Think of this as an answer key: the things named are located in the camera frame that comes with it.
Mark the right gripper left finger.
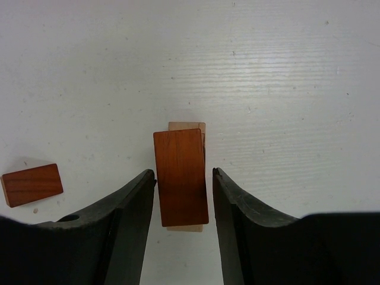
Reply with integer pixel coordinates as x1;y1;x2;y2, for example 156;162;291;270
1;169;156;284

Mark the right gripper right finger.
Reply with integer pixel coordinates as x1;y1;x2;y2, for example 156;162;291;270
213;168;379;284

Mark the orange arch wood block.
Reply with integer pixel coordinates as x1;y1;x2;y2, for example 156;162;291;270
153;128;209;227

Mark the reddish brown house block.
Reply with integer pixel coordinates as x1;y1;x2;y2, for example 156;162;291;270
1;164;64;208

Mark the tan short wood block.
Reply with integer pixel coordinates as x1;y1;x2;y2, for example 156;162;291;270
166;122;206;233

